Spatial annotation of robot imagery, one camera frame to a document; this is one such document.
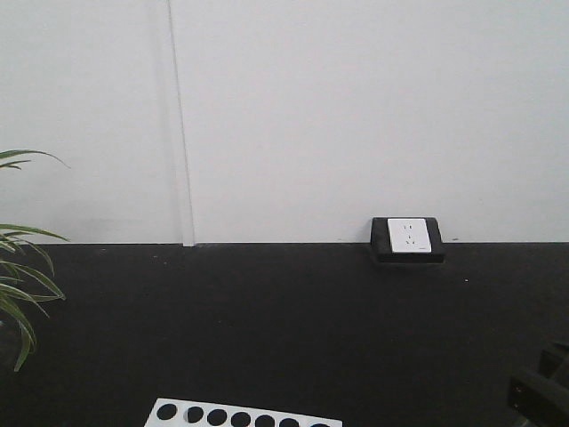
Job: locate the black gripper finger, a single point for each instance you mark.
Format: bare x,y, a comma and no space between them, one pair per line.
537,397
553,361

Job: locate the white socket in black box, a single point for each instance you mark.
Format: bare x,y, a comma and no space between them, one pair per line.
406,240

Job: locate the white test tube rack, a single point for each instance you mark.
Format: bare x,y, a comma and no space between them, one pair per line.
179,412

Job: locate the green potted plant leaves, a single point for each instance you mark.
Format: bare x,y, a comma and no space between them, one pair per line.
23,283

